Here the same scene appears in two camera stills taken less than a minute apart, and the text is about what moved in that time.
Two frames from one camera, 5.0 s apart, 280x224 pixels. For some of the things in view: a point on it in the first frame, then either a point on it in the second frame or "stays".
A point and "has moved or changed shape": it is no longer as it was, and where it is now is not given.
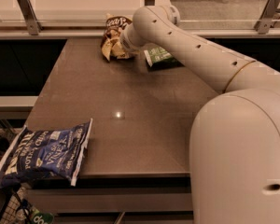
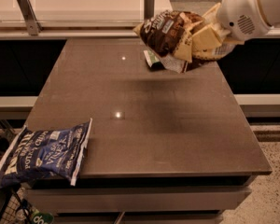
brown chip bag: x=112 y=45 has moved or changed shape
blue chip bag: x=59 y=151 stays
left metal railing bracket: x=29 y=13 stays
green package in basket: x=40 y=217 stays
